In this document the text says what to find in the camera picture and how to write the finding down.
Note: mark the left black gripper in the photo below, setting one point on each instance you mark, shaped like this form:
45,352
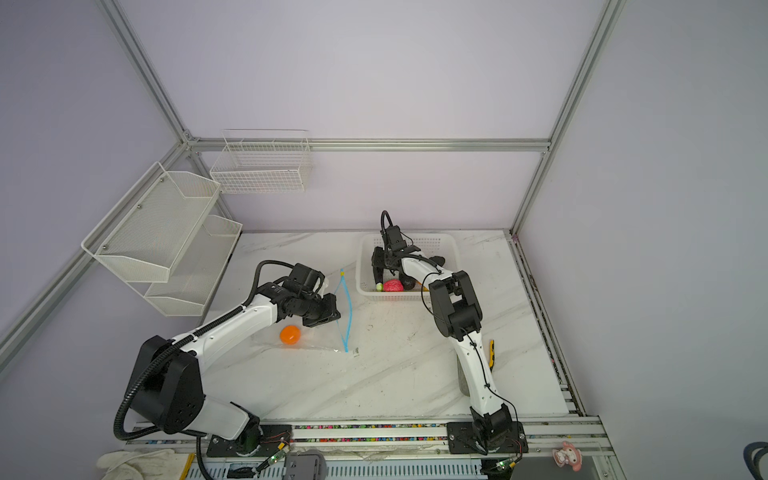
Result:
330,311

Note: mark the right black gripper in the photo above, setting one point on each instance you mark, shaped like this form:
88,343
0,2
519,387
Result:
376,258

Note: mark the orange toy fruit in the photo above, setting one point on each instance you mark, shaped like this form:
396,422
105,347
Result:
290,335

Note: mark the clear zip top bag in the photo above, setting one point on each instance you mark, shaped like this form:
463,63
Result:
335,336

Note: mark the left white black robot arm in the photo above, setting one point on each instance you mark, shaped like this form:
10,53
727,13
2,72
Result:
166,390

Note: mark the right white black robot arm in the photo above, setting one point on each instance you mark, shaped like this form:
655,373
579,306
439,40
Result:
458,316

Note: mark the black round toy fruit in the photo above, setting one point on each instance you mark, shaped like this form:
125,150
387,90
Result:
408,283

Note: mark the pink toy dragon fruit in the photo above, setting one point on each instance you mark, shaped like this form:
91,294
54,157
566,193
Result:
393,285

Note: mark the grey felt eraser block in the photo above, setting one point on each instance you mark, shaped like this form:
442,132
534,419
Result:
462,381

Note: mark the white two-tier mesh shelf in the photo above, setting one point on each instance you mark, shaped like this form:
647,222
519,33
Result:
166,241

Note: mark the grey power adapter box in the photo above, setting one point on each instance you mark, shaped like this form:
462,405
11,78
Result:
308,465

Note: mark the white cloth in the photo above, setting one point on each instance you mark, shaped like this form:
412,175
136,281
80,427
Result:
157,464

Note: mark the pink plush toy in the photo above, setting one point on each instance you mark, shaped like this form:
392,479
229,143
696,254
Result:
568,456

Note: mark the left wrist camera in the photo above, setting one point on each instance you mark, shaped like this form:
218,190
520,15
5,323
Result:
304,279

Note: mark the yellow handled pliers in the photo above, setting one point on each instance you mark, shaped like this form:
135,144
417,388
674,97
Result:
491,354

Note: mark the white wire wall basket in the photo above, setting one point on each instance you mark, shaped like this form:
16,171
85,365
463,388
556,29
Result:
260,161

